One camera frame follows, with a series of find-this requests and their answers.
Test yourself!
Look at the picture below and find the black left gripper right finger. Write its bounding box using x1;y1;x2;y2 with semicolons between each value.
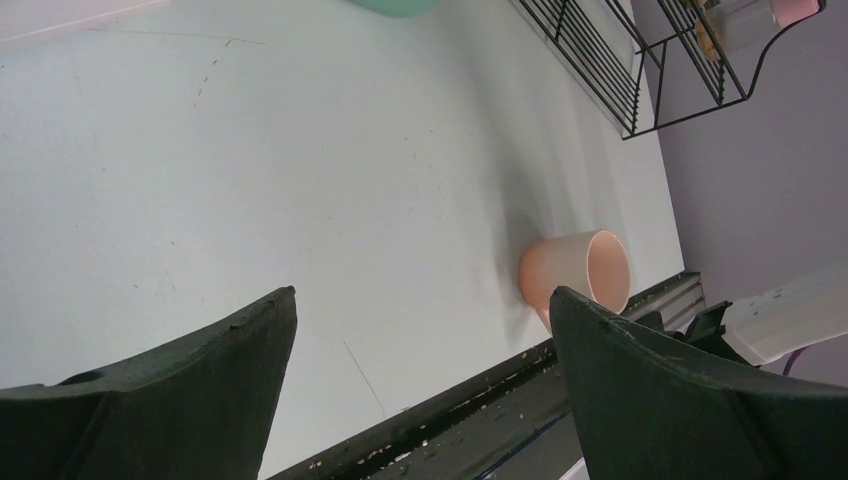
549;287;847;479

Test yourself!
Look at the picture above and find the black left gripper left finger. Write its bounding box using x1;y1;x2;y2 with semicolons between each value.
1;286;297;479

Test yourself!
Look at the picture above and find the pink lid spice jar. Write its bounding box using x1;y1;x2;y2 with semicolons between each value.
695;0;824;61

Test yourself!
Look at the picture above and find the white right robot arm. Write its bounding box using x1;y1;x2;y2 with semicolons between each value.
678;259;847;367

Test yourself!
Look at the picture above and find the pink mug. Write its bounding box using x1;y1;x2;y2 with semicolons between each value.
518;230;631;331

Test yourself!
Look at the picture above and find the green plastic bin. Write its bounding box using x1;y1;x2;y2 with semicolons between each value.
350;0;440;18

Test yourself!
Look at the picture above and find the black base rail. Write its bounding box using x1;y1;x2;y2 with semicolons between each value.
268;271;705;480

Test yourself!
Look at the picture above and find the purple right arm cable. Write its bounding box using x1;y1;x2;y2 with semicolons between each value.
781;345;811;379

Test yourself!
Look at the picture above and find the black wire rack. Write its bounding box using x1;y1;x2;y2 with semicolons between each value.
513;1;827;140

